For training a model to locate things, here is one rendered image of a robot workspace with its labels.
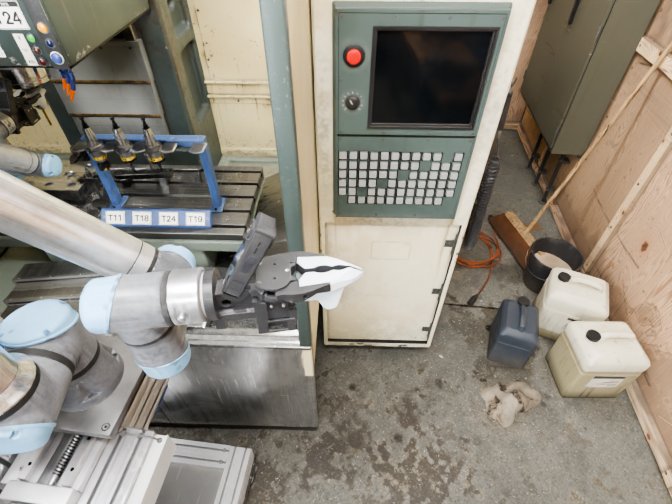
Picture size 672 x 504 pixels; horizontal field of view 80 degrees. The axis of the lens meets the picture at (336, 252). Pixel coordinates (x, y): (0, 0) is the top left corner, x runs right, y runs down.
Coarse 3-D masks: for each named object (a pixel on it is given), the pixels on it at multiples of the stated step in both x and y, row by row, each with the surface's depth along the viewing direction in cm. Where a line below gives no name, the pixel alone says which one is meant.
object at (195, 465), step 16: (176, 448) 166; (192, 448) 166; (208, 448) 168; (224, 448) 166; (240, 448) 166; (176, 464) 164; (192, 464) 162; (208, 464) 162; (224, 464) 162; (240, 464) 162; (176, 480) 159; (192, 480) 159; (208, 480) 159; (224, 480) 158; (240, 480) 158; (160, 496) 155; (176, 496) 155; (192, 496) 155; (208, 496) 155; (224, 496) 154; (240, 496) 156
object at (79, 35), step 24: (48, 0) 108; (72, 0) 118; (96, 0) 129; (120, 0) 143; (144, 0) 159; (72, 24) 118; (96, 24) 129; (120, 24) 143; (72, 48) 118; (96, 48) 130
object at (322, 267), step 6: (300, 258) 56; (306, 258) 56; (312, 258) 56; (318, 258) 56; (324, 258) 56; (330, 258) 56; (300, 264) 55; (306, 264) 55; (312, 264) 55; (318, 264) 55; (324, 264) 55; (330, 264) 55; (336, 264) 55; (342, 264) 55; (348, 264) 55; (300, 270) 55; (306, 270) 54; (312, 270) 55; (318, 270) 55; (324, 270) 55; (330, 270) 55; (300, 276) 57
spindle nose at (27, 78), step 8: (0, 72) 132; (8, 72) 132; (16, 72) 133; (24, 72) 134; (32, 72) 136; (40, 72) 138; (48, 72) 142; (16, 80) 135; (24, 80) 135; (32, 80) 137; (40, 80) 139; (48, 80) 142; (16, 88) 136; (24, 88) 137
